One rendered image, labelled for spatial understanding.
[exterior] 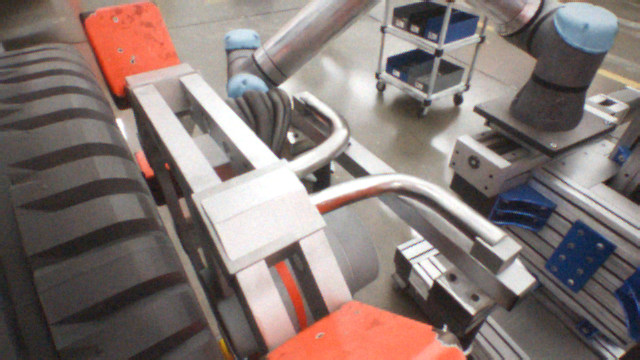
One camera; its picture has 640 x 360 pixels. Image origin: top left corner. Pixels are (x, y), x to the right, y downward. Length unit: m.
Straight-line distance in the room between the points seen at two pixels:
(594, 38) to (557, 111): 0.16
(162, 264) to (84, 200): 0.05
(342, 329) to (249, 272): 0.06
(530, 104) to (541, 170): 0.16
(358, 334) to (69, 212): 0.14
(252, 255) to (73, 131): 0.11
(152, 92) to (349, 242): 0.28
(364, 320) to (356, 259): 0.28
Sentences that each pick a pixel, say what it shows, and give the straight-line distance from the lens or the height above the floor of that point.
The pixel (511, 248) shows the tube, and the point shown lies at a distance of 0.38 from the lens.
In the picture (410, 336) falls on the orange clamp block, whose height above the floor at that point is 1.12.
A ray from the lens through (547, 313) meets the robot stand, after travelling 1.40.
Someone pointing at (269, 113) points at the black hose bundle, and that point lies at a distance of 0.47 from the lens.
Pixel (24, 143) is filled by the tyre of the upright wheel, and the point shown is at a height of 1.17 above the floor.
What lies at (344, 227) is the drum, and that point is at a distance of 0.48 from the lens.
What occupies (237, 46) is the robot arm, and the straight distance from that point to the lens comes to 0.79.
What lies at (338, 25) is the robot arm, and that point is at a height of 1.06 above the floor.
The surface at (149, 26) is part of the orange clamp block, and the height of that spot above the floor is 1.14.
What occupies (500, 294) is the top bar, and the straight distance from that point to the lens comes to 0.40.
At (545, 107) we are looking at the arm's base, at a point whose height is 0.87.
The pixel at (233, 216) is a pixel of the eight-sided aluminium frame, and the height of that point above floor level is 1.12.
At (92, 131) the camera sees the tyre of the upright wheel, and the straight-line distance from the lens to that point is 0.21.
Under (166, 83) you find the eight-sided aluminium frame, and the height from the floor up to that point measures 1.12.
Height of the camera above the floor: 1.27
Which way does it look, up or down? 42 degrees down
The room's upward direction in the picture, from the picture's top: straight up
